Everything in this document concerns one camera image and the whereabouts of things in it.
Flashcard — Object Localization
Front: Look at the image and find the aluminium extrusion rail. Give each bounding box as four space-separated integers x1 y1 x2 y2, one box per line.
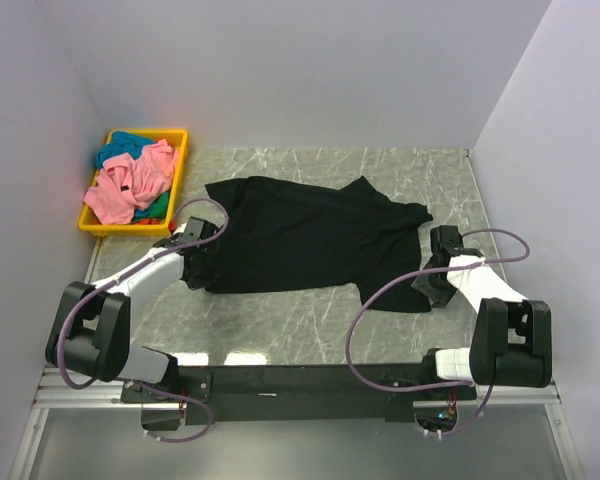
33 368 123 409

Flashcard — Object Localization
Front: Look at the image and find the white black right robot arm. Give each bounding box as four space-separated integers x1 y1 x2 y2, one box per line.
412 225 552 399

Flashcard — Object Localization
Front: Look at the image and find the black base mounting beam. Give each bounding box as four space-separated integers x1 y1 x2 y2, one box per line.
119 363 481 429

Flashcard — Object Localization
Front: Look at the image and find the black t shirt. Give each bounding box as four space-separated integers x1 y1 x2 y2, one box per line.
183 176 433 302

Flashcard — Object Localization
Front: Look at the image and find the pink t shirt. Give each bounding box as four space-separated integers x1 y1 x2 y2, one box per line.
83 139 179 225

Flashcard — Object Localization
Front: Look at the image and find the orange red t shirt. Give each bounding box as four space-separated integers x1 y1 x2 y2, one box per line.
131 218 164 226

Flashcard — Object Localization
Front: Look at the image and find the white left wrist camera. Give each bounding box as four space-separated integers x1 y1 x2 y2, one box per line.
169 220 187 235

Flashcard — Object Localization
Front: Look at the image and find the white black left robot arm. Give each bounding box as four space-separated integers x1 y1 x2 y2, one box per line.
45 217 226 402

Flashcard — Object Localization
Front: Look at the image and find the teal blue t shirt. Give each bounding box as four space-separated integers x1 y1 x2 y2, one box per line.
94 131 154 170

